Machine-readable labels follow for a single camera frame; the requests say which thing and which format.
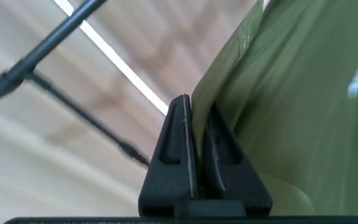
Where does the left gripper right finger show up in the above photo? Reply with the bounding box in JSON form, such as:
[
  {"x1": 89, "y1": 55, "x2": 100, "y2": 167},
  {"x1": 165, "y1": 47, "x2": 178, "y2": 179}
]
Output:
[{"x1": 199, "y1": 101, "x2": 273, "y2": 217}]

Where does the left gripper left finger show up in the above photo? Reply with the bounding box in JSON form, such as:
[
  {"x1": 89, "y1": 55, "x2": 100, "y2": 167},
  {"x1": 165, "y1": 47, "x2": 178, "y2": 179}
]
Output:
[{"x1": 138, "y1": 94, "x2": 198, "y2": 217}]

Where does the green printed t-shirt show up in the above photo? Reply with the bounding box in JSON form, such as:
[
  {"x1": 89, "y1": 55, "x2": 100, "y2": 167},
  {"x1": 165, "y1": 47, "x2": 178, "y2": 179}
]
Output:
[{"x1": 191, "y1": 0, "x2": 358, "y2": 217}]

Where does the black clothes rack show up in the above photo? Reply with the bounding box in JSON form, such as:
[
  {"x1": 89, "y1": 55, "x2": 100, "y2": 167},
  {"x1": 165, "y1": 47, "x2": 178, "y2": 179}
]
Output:
[{"x1": 0, "y1": 0, "x2": 151, "y2": 169}]

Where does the beige curtain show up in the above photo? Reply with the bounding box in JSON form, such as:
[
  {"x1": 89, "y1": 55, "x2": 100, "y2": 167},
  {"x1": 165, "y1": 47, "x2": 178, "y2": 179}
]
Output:
[{"x1": 0, "y1": 0, "x2": 272, "y2": 218}]

